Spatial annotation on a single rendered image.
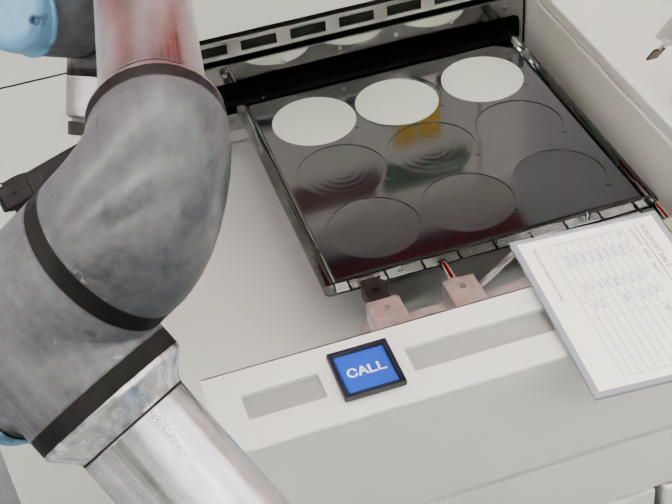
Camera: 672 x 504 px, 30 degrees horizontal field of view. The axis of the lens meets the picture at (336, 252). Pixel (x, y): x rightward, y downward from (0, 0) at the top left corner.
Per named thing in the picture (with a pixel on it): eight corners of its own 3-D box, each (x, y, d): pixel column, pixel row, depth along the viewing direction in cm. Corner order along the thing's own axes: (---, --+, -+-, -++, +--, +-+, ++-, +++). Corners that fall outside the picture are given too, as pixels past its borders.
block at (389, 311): (367, 323, 125) (365, 301, 123) (399, 314, 126) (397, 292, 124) (394, 377, 119) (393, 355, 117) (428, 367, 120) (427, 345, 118)
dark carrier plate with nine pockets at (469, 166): (249, 109, 153) (248, 105, 153) (509, 45, 160) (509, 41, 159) (335, 284, 128) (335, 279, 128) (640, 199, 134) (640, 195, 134)
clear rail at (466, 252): (321, 292, 128) (320, 282, 127) (654, 200, 135) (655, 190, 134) (325, 301, 127) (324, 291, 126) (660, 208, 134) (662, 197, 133)
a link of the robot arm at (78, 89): (54, 75, 119) (84, 77, 127) (53, 124, 120) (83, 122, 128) (130, 79, 118) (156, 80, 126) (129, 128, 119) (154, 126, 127)
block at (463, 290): (442, 302, 127) (441, 280, 125) (473, 293, 127) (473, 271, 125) (472, 354, 121) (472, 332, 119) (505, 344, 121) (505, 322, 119)
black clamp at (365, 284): (360, 296, 128) (359, 277, 126) (381, 290, 128) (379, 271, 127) (372, 318, 125) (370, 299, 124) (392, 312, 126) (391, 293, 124)
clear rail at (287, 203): (235, 111, 154) (233, 101, 153) (245, 108, 154) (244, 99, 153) (325, 301, 127) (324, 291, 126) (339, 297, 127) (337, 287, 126)
